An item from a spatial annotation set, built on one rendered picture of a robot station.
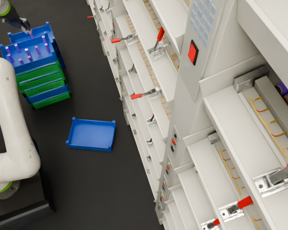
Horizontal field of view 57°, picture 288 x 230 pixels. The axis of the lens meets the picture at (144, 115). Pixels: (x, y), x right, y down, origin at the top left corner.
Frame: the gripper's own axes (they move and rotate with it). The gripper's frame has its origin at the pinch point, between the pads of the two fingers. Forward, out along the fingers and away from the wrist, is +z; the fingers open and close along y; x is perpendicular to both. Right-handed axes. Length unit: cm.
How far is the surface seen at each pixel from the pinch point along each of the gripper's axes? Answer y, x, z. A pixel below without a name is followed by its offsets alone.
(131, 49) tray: 70, -26, -53
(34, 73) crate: 2.5, -23.3, 12.6
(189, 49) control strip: 86, -46, -110
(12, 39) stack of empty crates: -29.2, 6.4, 35.6
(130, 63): 68, -25, -32
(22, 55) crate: -7.0, -12.4, 12.4
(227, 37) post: 90, -47, -118
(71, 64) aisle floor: 8, -2, 62
